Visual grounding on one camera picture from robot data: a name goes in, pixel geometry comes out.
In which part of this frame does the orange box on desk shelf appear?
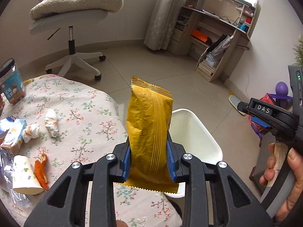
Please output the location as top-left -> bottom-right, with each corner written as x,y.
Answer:
191,29 -> 208,43

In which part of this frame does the grey white office chair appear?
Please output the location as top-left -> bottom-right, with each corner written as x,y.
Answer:
29,0 -> 120,81

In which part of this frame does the blue white milk carton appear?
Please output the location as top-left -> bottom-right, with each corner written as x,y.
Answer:
1,118 -> 27,157

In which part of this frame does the tissue with peel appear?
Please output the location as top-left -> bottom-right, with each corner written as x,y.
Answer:
44,109 -> 59,137

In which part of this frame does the silver bag under desk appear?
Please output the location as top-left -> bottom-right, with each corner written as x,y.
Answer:
205,35 -> 234,68

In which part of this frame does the yellow snack wrapper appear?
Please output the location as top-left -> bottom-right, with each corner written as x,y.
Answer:
125,76 -> 179,193

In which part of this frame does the green potted plant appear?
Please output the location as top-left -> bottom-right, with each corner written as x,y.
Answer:
293,35 -> 303,67

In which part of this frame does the white trash bin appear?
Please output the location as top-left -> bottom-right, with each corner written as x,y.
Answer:
164,108 -> 223,198

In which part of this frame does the beige curtain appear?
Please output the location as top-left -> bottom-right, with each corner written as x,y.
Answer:
144,0 -> 185,51

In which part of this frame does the cream fleece blanket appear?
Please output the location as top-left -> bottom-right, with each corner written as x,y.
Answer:
29,0 -> 124,21

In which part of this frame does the orange peel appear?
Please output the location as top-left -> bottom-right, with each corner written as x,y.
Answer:
34,153 -> 49,191

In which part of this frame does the floral tablecloth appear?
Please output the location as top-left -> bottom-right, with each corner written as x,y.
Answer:
1,74 -> 182,226

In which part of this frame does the clear plastic bag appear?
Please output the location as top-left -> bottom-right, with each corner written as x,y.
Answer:
1,149 -> 31,208

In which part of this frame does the right hand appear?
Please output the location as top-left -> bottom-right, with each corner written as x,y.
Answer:
259,142 -> 303,222

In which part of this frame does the white bathroom scale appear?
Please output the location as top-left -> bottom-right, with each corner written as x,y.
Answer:
229,94 -> 246,116

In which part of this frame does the teal label nut jar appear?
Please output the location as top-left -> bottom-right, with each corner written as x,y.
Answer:
0,58 -> 26,105

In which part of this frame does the wooden desk with shelves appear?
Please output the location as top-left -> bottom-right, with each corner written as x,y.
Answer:
167,0 -> 260,82

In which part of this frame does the white paper cup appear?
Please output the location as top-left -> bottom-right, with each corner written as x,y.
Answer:
12,155 -> 44,195

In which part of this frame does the purple toy ball figure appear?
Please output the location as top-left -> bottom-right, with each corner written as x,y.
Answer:
268,82 -> 293,108

